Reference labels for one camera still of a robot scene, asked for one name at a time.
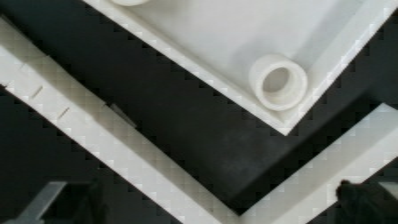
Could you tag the white square tabletop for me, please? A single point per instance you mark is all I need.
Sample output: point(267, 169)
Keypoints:
point(263, 47)

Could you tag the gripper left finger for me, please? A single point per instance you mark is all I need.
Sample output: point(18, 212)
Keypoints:
point(66, 204)

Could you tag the white U-shaped obstacle fence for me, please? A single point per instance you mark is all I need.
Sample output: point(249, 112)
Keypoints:
point(39, 83)

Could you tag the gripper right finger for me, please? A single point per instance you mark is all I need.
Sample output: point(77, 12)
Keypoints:
point(368, 203)

